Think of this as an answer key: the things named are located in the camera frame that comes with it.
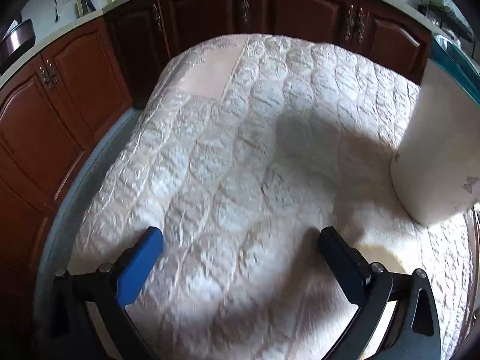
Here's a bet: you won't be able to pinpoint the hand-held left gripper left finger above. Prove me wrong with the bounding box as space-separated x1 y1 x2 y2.
49 226 166 360

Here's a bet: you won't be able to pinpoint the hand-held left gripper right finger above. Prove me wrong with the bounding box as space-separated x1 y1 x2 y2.
318 226 443 360

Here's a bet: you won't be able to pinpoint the white utensil holder teal rim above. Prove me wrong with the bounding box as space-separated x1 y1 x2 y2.
390 34 480 227

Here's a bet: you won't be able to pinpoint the white quilted cloth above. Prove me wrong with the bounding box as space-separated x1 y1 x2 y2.
71 34 477 360

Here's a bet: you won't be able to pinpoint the brown wooden base cabinets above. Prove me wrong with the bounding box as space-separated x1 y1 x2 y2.
0 0 434 346

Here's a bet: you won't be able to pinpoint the grey stone countertop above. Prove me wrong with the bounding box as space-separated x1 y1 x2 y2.
0 0 480 91

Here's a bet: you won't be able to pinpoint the metallic rice cooker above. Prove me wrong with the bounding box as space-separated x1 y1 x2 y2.
0 19 36 64

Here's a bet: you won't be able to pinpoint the black wire dish rack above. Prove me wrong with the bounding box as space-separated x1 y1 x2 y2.
416 0 473 51

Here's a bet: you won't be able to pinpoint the black wall cord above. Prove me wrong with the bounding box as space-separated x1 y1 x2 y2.
37 0 62 23

